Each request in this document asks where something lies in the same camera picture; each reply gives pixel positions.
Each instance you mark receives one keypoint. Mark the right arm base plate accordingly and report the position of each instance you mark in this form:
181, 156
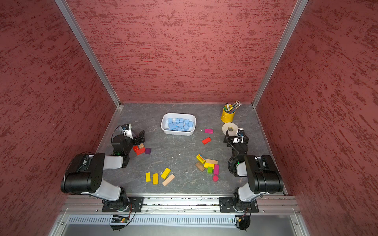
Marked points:
233, 205

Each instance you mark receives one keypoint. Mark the red block right cluster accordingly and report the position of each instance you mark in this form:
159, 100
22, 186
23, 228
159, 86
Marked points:
207, 140

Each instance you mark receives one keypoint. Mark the striped yellow block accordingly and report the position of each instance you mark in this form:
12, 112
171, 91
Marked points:
201, 159

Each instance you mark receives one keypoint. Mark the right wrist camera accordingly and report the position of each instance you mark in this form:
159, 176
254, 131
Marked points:
240, 137

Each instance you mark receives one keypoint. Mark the magenta cylinder block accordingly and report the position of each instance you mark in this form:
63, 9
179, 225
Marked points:
215, 178

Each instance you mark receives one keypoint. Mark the tan block right cluster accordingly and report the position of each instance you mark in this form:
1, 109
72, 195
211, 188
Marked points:
212, 161

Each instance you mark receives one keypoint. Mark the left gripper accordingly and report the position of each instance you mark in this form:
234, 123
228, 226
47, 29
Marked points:
141, 138

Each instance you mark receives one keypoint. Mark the brown wooden block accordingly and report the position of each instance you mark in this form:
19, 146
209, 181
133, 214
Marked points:
200, 167

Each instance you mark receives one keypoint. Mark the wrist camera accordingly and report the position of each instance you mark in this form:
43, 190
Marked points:
127, 130
240, 137

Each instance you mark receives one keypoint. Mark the long tan wooden block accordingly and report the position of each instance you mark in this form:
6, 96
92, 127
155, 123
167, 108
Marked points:
168, 180

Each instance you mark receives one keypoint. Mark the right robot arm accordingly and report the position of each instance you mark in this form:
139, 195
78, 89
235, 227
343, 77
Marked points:
261, 172

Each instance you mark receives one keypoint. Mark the magenta long block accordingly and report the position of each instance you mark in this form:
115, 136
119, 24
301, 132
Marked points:
216, 169

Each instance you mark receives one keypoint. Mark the yellow pen holder can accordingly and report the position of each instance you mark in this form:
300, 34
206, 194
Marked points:
227, 118

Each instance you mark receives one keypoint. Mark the yellow block right cluster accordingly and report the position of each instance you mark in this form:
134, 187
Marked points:
207, 165

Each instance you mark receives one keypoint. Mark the magenta flat block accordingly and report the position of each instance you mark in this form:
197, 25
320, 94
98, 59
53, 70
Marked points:
209, 131

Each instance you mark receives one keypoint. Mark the white tape roll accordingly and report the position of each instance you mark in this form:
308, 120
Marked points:
230, 128

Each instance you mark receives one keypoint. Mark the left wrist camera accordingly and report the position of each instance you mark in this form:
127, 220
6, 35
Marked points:
127, 130

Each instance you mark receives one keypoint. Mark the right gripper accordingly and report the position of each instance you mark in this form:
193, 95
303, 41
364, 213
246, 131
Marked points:
231, 140

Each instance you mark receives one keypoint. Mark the pens in can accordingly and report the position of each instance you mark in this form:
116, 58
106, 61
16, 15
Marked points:
231, 108

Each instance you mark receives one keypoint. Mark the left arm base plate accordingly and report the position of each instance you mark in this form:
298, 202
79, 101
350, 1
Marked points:
133, 204

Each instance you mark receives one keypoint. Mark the yellow long block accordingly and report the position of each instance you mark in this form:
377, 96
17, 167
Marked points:
165, 173

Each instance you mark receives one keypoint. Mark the white plastic tray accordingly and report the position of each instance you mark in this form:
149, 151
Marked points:
178, 124

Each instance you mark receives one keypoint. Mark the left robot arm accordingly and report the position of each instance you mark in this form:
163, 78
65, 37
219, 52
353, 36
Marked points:
84, 175

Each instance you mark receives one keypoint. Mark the long red block left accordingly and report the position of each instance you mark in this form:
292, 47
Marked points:
140, 151

